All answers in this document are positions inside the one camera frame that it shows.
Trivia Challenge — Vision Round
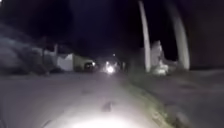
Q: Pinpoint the pale pole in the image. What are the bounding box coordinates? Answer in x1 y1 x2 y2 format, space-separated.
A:
137 0 152 73
165 0 191 71

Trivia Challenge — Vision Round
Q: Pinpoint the pale structure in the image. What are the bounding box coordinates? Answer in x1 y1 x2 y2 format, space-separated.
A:
149 39 170 76

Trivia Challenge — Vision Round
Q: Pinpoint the low pale building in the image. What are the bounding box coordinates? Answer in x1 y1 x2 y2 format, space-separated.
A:
0 23 98 75

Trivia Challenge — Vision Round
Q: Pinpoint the grey asphalt road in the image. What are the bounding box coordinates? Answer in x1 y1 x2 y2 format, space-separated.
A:
0 71 168 128

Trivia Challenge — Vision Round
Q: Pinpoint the grey concrete pavement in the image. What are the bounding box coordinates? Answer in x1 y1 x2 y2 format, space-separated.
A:
133 69 224 128

